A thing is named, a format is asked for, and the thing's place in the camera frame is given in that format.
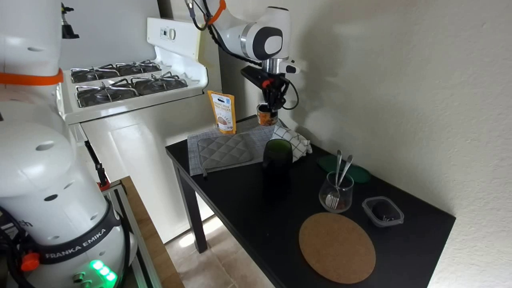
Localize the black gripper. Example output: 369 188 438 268
257 72 291 116

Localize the round cork board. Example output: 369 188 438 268
297 211 377 284

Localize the white checkered cloth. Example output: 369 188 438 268
270 123 313 163

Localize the orange food packet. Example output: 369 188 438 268
206 89 240 136

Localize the green mug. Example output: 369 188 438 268
262 137 294 180

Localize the gray quilted pot holder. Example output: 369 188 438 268
193 132 262 172

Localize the square green lid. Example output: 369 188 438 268
318 153 342 172

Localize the gray plaid cloth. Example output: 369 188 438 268
185 124 278 177

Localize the silver fork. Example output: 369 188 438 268
337 153 355 188
333 148 344 188

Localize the clear glass cup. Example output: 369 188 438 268
318 169 357 214

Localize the white stove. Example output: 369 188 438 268
54 16 229 244

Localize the black table leg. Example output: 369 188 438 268
173 158 209 254

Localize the clear plastic container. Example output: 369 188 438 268
361 195 406 228

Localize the wooden counter edge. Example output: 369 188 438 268
112 176 185 288

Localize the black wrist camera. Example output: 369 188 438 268
240 64 272 89

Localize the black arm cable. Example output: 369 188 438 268
184 0 241 60

